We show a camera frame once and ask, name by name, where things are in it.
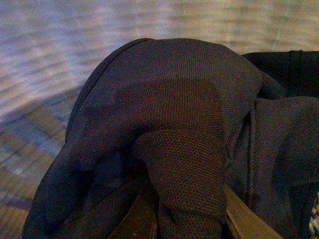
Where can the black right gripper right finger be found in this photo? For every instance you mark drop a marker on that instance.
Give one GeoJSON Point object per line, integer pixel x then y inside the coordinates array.
{"type": "Point", "coordinates": [242, 223]}

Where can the dark navy knit garment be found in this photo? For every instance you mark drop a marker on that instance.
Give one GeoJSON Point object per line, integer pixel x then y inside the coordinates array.
{"type": "Point", "coordinates": [191, 117]}

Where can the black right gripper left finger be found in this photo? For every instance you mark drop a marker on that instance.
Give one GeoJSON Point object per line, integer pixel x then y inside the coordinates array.
{"type": "Point", "coordinates": [141, 221]}

